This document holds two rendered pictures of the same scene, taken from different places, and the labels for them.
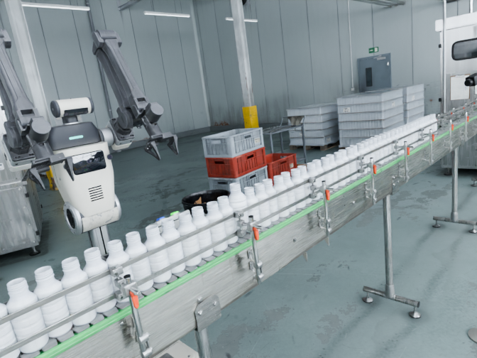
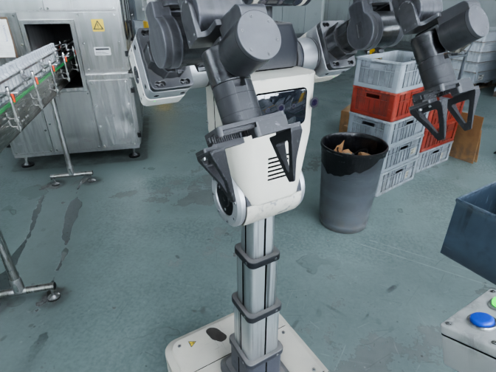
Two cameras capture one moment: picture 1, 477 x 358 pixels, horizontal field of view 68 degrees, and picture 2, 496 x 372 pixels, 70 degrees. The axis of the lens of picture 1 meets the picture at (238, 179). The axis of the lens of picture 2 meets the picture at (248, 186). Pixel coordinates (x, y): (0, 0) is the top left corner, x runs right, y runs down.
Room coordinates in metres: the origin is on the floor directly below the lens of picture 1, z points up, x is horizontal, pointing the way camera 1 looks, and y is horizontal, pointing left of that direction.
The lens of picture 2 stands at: (0.77, 0.54, 1.52)
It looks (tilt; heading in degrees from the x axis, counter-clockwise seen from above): 28 degrees down; 12
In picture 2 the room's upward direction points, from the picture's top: straight up
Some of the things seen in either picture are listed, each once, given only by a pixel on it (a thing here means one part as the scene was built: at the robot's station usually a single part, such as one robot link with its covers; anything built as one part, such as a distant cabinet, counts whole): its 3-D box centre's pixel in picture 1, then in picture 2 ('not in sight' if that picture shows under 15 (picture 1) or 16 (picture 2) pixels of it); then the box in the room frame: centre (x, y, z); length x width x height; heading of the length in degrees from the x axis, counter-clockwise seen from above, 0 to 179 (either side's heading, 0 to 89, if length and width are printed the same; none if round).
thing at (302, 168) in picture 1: (303, 184); not in sight; (1.50, -0.28, 1.08); 0.06 x 0.06 x 0.17
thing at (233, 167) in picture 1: (236, 161); (392, 97); (3.95, -0.01, 0.78); 0.61 x 0.41 x 0.22; 141
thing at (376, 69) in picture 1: (374, 91); not in sight; (11.11, -4.50, 1.05); 1.00 x 0.10 x 2.10; 44
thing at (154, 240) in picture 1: (157, 253); not in sight; (0.97, 0.26, 1.08); 0.06 x 0.06 x 0.17
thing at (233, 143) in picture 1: (233, 142); (397, 70); (3.94, 0.00, 1.00); 0.61 x 0.41 x 0.22; 141
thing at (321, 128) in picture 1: (319, 125); (471, 55); (8.85, -2.16, 0.50); 1.23 x 1.05 x 1.00; 132
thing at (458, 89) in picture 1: (459, 87); not in sight; (4.73, -3.04, 1.22); 0.23 x 0.03 x 0.32; 44
